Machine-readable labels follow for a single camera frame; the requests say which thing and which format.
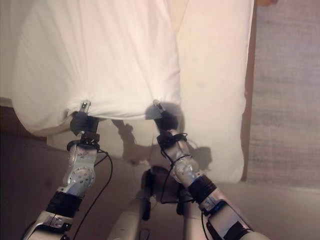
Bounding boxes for brown object at bedside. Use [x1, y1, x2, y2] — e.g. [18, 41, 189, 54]
[257, 0, 279, 7]

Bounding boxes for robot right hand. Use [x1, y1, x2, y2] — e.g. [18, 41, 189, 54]
[152, 99, 186, 132]

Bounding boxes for white duvet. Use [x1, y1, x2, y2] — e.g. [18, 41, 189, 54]
[11, 0, 183, 131]

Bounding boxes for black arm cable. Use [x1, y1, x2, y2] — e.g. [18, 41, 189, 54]
[73, 147, 114, 240]
[158, 139, 196, 204]

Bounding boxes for robot body and legs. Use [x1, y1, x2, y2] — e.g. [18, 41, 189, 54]
[106, 165, 209, 240]

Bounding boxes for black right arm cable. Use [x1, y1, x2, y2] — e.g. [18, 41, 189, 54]
[158, 139, 196, 204]

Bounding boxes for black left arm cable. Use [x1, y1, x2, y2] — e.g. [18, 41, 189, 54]
[73, 147, 114, 240]

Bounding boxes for mattress with white sheet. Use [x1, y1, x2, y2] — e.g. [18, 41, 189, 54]
[46, 0, 256, 184]

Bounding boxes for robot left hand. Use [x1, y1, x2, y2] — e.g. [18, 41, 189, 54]
[69, 99, 101, 136]

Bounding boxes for grey rug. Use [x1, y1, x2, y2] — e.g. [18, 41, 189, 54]
[247, 0, 320, 187]

